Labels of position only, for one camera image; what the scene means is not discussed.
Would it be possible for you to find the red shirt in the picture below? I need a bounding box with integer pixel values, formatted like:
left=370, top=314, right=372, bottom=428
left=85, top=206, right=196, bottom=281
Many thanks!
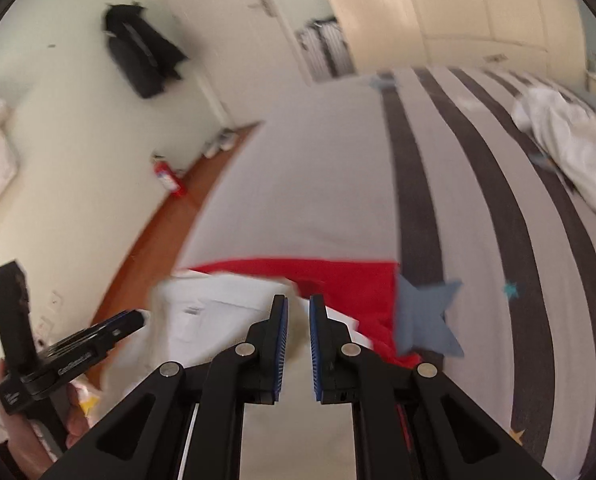
left=178, top=257, right=424, bottom=441

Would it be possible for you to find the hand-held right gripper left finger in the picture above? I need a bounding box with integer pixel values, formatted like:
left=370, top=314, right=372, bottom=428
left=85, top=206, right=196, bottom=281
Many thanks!
left=40, top=295, right=288, bottom=480

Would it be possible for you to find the red fire extinguisher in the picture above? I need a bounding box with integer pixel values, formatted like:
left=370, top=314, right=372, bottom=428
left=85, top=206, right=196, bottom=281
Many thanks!
left=150, top=152, right=188, bottom=197

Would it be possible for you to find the person's left hand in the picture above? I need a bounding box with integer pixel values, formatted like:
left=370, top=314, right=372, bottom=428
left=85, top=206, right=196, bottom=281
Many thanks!
left=0, top=360, right=90, bottom=476

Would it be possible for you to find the white door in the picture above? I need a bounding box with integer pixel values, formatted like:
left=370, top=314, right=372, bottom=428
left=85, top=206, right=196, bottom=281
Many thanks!
left=143, top=0, right=314, bottom=128

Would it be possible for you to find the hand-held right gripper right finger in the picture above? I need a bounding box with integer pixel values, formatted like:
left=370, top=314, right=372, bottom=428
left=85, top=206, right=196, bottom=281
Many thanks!
left=310, top=296, right=556, bottom=480

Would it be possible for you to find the black jacket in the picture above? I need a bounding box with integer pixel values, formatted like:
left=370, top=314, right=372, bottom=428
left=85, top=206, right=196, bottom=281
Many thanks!
left=103, top=2, right=189, bottom=100

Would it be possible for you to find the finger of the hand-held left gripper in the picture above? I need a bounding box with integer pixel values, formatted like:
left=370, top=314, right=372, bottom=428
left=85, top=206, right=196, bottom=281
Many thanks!
left=40, top=310, right=146, bottom=358

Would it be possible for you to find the plain white sweatshirt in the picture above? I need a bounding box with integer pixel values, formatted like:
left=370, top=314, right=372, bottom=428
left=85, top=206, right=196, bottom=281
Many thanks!
left=100, top=269, right=376, bottom=480

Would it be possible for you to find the silver suitcase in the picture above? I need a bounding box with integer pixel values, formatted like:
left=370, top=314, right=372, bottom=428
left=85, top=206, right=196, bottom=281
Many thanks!
left=297, top=17, right=356, bottom=83

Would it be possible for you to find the cream wardrobe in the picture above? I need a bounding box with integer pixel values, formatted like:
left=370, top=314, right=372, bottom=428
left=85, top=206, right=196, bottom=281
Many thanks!
left=310, top=0, right=586, bottom=78

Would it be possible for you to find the white hoodie with black stripes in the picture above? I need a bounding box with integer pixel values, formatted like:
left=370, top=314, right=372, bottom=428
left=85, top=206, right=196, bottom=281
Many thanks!
left=510, top=84, right=596, bottom=238

